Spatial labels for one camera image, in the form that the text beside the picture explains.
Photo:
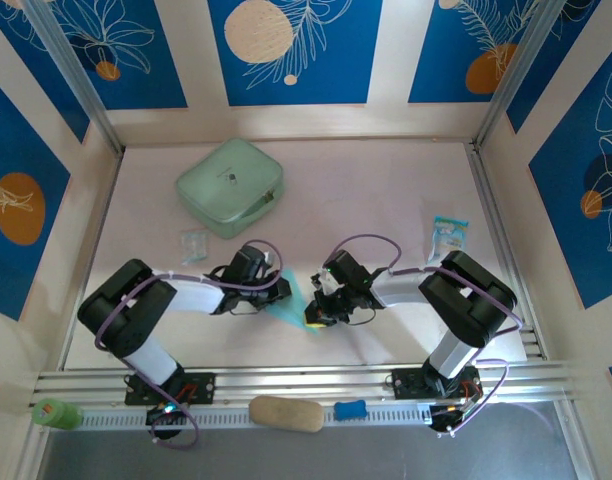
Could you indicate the aluminium side rail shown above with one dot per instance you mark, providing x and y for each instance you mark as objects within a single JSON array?
[
  {"x": 501, "y": 240},
  {"x": 93, "y": 240}
]

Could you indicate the green bottle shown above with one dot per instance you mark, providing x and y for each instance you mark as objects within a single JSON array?
[{"x": 56, "y": 414}]

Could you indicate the blue bone-shaped block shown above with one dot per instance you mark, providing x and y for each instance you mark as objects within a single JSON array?
[{"x": 350, "y": 410}]

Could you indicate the small clear plastic bag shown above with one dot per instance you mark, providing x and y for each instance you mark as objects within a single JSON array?
[{"x": 193, "y": 246}]

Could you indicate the black controller board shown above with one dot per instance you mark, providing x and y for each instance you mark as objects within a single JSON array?
[
  {"x": 163, "y": 412},
  {"x": 448, "y": 417}
]

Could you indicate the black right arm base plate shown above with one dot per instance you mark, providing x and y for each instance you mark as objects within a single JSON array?
[{"x": 406, "y": 385}]

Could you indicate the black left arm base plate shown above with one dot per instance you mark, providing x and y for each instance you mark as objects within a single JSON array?
[{"x": 206, "y": 387}]

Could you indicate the mint green zip pouch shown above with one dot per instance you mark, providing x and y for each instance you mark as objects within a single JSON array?
[{"x": 228, "y": 187}]

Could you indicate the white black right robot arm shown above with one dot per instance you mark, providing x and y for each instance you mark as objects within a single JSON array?
[{"x": 401, "y": 287}]

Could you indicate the aluminium cross rail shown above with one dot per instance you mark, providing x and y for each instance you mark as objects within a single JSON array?
[{"x": 296, "y": 380}]

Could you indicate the aluminium corner post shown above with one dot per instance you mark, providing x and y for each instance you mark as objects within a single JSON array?
[
  {"x": 71, "y": 65},
  {"x": 521, "y": 70}
]

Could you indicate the blue white snack packet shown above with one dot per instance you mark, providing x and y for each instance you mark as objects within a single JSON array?
[{"x": 448, "y": 232}]

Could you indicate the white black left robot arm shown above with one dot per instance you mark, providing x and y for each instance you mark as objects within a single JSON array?
[{"x": 196, "y": 297}]

